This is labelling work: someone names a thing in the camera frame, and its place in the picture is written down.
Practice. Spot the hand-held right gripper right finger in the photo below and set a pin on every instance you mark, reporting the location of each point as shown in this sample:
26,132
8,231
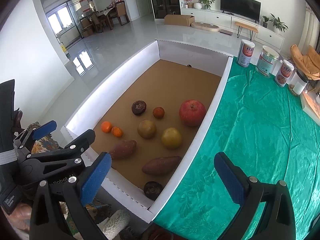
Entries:
228,177

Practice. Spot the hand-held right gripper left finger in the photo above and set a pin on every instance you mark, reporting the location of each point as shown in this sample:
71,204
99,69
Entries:
96,177

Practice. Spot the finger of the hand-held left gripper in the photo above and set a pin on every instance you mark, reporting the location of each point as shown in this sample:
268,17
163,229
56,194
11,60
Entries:
45,129
80,142

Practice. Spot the small sweet potato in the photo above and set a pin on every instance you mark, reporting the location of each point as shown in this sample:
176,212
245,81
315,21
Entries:
123,149

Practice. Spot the dark wrinkled passion fruit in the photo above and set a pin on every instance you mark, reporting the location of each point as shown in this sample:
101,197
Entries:
153,190
139,107

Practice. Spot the large sweet potato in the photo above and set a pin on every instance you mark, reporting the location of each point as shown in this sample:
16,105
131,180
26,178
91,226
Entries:
161,165

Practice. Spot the round brown-green pear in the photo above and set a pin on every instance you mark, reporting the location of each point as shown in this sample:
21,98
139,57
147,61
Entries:
146,129

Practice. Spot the round yellow-green pear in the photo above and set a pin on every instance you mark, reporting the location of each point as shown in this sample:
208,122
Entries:
171,138

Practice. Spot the red apple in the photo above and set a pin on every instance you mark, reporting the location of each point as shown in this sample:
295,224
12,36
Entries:
192,112

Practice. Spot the small dark orange tangerine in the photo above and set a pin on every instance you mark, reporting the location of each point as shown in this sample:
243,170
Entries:
158,112

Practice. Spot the white cardboard box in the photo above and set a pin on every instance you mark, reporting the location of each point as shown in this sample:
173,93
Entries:
165,80

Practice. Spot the person's left hand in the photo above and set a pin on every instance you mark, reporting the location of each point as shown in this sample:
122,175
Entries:
21,217

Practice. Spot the white fluffy cloth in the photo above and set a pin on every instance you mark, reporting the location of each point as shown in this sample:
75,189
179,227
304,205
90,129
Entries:
113,221

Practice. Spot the green tablecloth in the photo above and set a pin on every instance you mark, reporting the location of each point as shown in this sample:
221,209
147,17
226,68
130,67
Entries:
250,135

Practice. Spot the white flat box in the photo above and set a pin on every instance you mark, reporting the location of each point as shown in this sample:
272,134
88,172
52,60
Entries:
311,106

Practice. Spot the clear jar black lid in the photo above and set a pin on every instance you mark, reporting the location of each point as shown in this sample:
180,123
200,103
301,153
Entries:
298,85

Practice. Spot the red label can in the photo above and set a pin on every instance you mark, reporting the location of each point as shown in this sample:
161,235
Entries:
284,73

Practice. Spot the wooden dining chair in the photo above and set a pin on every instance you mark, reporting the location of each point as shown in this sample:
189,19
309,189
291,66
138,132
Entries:
120,11
98,21

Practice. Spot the clear teal label tin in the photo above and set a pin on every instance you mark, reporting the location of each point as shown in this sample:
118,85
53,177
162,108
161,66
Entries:
267,62

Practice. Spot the white and red can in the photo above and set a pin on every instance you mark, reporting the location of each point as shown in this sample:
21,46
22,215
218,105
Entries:
245,53

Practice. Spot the wooden dining table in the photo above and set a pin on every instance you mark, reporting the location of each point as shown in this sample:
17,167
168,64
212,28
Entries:
105,13

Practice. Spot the orange lounge chair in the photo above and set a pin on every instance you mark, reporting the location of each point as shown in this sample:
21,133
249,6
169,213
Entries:
306,60

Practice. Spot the small wooden bench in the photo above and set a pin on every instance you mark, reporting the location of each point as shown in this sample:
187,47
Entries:
246,27

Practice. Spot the oval wooden tray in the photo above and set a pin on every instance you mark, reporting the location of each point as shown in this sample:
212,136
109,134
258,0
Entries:
205,27

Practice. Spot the brown cardboard box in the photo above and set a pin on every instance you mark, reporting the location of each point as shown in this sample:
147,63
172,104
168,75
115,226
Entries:
178,20

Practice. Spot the small dark potted plant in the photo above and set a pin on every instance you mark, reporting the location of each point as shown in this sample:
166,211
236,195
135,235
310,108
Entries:
265,22

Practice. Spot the large green potted plant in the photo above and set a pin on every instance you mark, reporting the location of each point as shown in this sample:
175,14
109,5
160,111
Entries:
278,23

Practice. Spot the white television cabinet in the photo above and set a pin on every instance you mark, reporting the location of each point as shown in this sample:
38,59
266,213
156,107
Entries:
212,16

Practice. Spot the covered tower air conditioner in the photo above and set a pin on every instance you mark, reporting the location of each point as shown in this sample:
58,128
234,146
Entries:
311,30

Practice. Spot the black television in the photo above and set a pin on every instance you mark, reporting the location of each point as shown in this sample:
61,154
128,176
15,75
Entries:
240,5

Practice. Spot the white round vase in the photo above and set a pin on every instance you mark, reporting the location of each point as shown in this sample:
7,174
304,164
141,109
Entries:
197,5

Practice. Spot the leafy green potted plant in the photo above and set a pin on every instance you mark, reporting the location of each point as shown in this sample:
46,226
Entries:
206,2

